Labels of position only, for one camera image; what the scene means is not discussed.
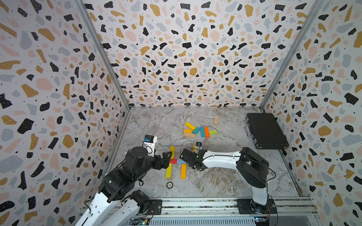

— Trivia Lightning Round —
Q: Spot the lime yellow block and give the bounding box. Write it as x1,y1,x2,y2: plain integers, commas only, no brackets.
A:
165,163,173,179

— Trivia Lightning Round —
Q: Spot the light blue block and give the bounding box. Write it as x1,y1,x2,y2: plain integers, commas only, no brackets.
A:
177,159,186,164

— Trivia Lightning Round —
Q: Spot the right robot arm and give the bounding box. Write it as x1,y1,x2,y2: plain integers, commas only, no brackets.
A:
181,147,270,214

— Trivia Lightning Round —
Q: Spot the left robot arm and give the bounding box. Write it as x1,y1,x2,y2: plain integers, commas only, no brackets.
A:
76,147,172,226

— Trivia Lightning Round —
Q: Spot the tan wooden block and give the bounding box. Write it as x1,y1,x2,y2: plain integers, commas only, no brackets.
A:
183,133,196,138

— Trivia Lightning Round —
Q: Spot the teal block tilted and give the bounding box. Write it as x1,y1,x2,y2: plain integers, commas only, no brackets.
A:
192,127,200,134

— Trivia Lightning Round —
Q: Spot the teal block upright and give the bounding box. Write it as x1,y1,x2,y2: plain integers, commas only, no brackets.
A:
200,127,206,137

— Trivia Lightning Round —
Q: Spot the orange block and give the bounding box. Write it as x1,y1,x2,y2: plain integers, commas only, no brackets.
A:
204,127,210,137

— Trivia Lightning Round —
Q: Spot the tan block upper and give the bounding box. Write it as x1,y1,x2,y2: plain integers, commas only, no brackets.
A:
214,115,219,125

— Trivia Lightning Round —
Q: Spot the circuit board with leds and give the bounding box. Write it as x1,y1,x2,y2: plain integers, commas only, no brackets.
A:
131,218,150,226

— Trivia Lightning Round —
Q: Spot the black briefcase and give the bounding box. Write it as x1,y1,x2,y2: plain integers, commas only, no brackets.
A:
244,113,289,150

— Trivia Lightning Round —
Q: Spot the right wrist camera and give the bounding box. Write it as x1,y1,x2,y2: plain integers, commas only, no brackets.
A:
195,142,202,150

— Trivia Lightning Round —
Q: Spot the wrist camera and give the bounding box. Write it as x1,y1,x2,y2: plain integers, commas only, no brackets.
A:
195,142,202,150
142,135,157,157

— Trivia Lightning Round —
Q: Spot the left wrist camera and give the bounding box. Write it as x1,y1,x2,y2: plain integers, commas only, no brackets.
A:
142,135,157,157

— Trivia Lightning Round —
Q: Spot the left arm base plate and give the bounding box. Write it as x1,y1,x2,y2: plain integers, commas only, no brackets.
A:
139,199,163,215

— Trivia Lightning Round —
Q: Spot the aluminium front rail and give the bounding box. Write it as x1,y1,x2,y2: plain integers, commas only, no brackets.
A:
81,197,319,218

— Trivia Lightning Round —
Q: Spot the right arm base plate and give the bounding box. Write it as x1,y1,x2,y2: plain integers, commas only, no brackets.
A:
236,198,277,214

